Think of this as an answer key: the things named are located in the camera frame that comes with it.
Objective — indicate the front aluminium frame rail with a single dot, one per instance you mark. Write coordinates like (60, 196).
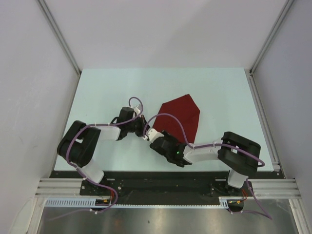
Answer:
(58, 187)

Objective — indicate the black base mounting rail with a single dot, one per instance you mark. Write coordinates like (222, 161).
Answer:
(162, 188)

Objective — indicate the right aluminium table rail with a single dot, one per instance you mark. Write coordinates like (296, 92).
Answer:
(285, 188)

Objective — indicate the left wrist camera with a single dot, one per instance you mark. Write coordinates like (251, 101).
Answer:
(138, 109)

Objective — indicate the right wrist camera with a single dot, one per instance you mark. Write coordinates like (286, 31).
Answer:
(151, 135)

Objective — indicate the left aluminium frame post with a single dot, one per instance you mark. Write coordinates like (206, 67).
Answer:
(48, 15)

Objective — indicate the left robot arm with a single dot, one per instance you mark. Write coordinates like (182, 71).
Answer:
(79, 143)

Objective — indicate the right aluminium frame post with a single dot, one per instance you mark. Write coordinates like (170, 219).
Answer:
(272, 34)

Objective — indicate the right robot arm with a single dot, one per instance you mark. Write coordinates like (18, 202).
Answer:
(235, 151)

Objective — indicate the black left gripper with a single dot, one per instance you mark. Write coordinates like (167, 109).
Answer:
(143, 122)

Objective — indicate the red cloth napkin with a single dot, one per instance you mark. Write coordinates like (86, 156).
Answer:
(183, 123)

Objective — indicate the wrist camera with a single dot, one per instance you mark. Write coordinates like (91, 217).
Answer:
(151, 135)
(138, 109)

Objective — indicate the aluminium frame post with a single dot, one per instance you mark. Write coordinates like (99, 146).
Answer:
(272, 34)
(48, 15)

